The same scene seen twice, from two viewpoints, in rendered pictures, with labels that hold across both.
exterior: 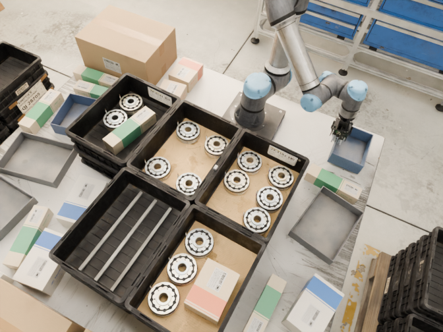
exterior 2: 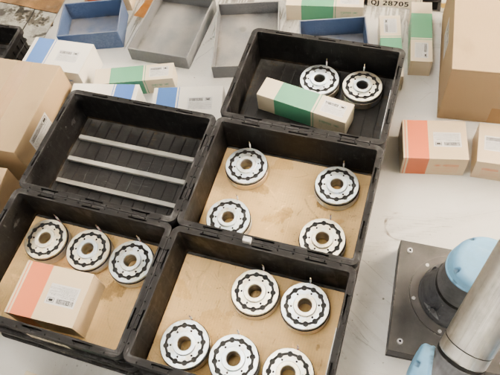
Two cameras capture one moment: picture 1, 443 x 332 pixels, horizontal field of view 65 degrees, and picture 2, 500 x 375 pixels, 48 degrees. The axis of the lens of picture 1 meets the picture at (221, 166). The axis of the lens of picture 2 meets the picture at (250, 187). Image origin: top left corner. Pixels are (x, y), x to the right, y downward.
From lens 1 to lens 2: 0.88 m
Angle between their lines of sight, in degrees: 44
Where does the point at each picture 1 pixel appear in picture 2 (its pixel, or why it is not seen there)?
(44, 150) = not seen: hidden behind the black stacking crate
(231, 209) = (203, 299)
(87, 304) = not seen: hidden behind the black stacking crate
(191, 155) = (292, 209)
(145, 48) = (489, 56)
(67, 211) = (165, 96)
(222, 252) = (126, 303)
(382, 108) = not seen: outside the picture
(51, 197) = (199, 77)
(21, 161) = (241, 26)
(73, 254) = (100, 123)
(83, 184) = (208, 95)
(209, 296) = (37, 292)
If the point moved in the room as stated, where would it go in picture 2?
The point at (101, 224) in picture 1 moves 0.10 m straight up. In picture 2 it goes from (144, 135) to (134, 111)
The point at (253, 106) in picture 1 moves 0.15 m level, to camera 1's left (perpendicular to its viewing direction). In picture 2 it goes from (441, 281) to (421, 216)
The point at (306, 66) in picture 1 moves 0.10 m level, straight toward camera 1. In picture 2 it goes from (475, 314) to (404, 306)
